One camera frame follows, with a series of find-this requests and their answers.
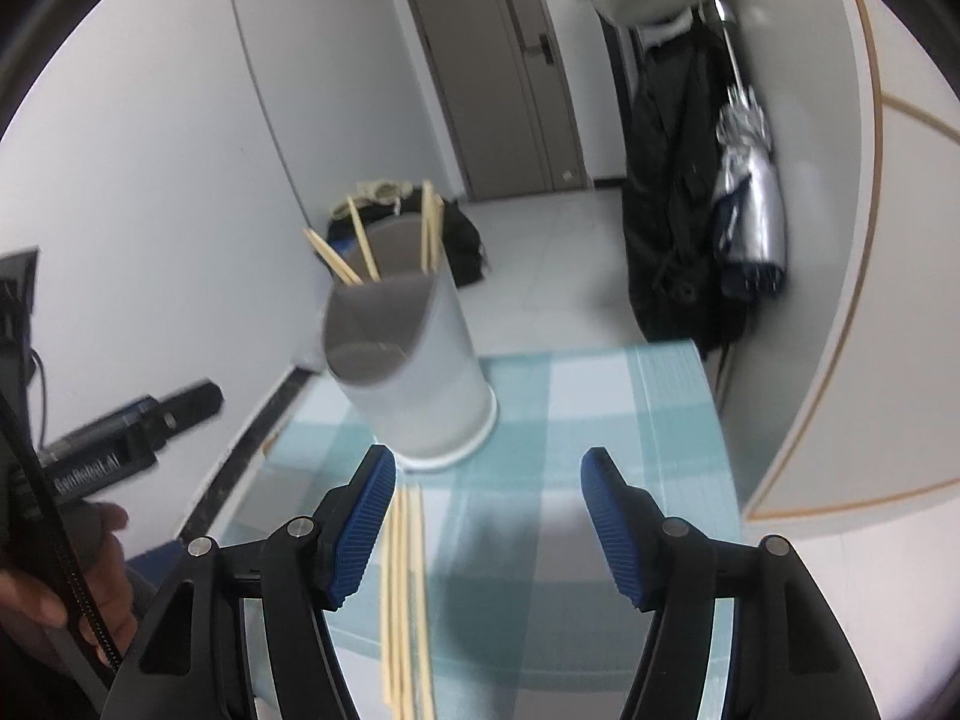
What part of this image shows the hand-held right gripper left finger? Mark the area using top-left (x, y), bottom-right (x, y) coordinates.
top-left (100, 445), bottom-right (397, 720)

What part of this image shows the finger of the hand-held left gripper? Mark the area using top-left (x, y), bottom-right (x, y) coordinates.
top-left (141, 380), bottom-right (225, 442)

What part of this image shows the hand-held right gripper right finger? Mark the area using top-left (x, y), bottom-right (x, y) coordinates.
top-left (581, 447), bottom-right (863, 720)

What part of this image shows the bundle of wooden chopsticks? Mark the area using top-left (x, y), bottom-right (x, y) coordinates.
top-left (380, 486), bottom-right (437, 720)

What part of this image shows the white cylindrical chopstick holder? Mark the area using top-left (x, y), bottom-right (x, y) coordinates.
top-left (320, 216), bottom-right (499, 473)

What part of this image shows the person's left hand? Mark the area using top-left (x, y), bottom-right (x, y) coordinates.
top-left (0, 502), bottom-right (141, 647)

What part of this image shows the teal checked tablecloth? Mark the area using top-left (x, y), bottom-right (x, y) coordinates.
top-left (247, 341), bottom-right (748, 720)

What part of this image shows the beige cloth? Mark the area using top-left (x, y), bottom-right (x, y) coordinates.
top-left (327, 179), bottom-right (410, 223)

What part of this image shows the black bag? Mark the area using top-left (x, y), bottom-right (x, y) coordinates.
top-left (327, 195), bottom-right (485, 288)

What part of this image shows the black hanging coat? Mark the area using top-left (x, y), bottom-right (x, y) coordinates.
top-left (622, 13), bottom-right (748, 351)

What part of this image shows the silver folded umbrella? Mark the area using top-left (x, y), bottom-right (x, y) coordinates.
top-left (710, 0), bottom-right (788, 295)

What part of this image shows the grey door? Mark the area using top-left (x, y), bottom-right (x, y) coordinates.
top-left (396, 0), bottom-right (588, 203)

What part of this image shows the thin black cable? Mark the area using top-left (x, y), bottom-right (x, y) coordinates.
top-left (28, 358), bottom-right (47, 437)

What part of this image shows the grey wall conduit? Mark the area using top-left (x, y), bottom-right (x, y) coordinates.
top-left (220, 0), bottom-right (332, 293)

